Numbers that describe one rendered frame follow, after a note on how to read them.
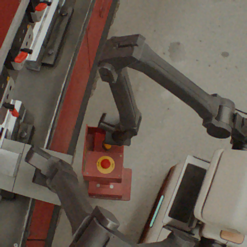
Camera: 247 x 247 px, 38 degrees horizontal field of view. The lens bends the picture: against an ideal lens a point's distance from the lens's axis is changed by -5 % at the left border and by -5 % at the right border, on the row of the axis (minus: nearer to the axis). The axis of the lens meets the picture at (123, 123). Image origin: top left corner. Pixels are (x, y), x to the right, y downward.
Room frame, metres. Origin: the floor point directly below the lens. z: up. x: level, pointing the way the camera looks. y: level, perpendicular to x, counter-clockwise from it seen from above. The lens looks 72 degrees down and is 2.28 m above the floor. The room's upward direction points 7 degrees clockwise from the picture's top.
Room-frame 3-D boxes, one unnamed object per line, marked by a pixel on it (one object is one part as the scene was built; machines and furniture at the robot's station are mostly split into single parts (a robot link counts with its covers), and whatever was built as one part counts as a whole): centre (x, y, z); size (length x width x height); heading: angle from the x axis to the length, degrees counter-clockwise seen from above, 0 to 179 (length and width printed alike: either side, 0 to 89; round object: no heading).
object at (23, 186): (0.20, 0.30, 1.00); 0.26 x 0.18 x 0.01; 84
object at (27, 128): (0.25, 0.38, 0.89); 0.30 x 0.05 x 0.03; 174
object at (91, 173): (0.35, 0.06, 0.75); 0.20 x 0.16 x 0.18; 3
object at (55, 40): (0.81, 0.33, 0.89); 0.30 x 0.05 x 0.03; 174
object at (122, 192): (0.35, 0.03, 0.06); 0.25 x 0.20 x 0.12; 93
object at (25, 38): (0.59, 0.41, 1.21); 0.15 x 0.09 x 0.17; 174
